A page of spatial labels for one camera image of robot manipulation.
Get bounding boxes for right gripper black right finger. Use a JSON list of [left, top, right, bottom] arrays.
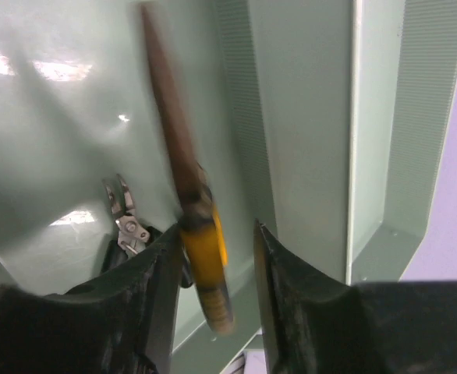
[[253, 224, 457, 373]]

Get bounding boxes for grey translucent tool box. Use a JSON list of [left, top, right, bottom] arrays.
[[0, 1, 457, 373]]

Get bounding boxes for small silver cutting pliers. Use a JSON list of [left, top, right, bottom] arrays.
[[103, 174, 151, 258]]

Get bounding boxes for yellow black pliers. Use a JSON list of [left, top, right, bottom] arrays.
[[138, 2, 235, 335]]

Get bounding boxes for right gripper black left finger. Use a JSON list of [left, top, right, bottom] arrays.
[[0, 227, 182, 373]]

